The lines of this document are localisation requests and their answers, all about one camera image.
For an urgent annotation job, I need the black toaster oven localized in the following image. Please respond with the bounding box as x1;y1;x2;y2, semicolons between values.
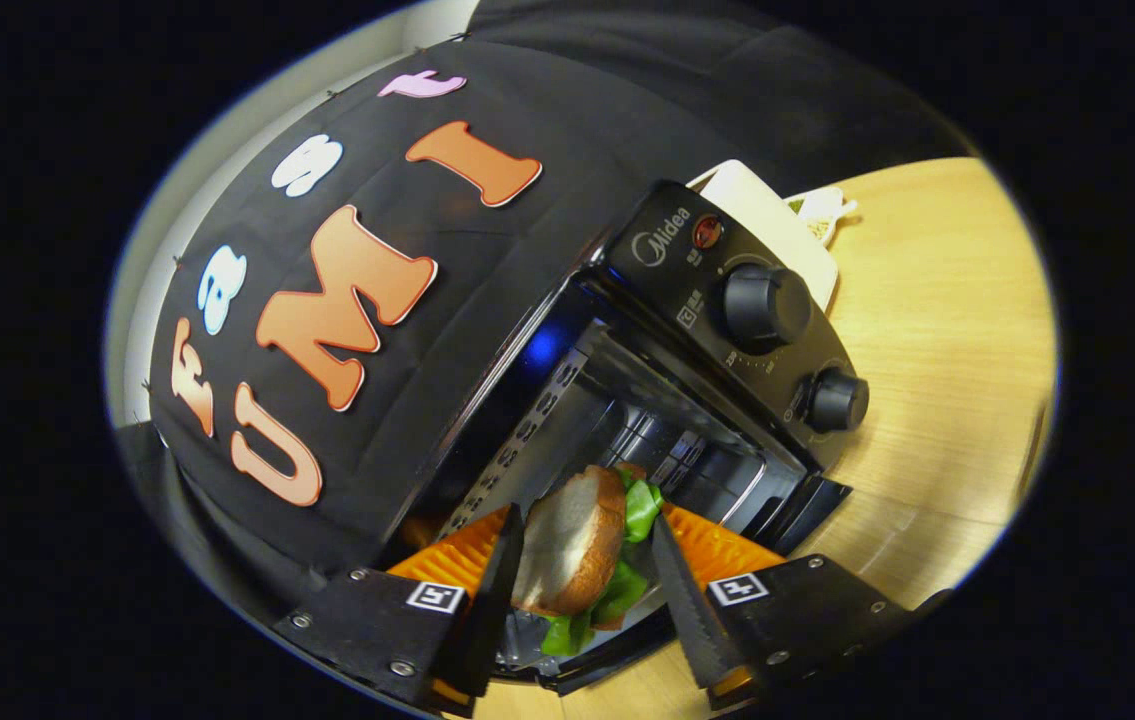
377;180;870;696

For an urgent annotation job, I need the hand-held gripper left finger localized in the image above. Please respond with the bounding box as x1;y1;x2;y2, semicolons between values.
275;503;526;716

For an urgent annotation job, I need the white box appliance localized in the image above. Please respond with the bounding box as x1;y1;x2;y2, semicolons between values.
687;158;840;311

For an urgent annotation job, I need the lettuce bread sandwich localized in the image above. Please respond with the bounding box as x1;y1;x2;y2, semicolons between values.
510;462;666;658

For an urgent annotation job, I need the small white dish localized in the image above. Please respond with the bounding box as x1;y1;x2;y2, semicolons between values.
785;186;858;249

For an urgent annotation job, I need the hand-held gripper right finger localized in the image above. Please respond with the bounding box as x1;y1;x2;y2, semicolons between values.
649;503;953;711

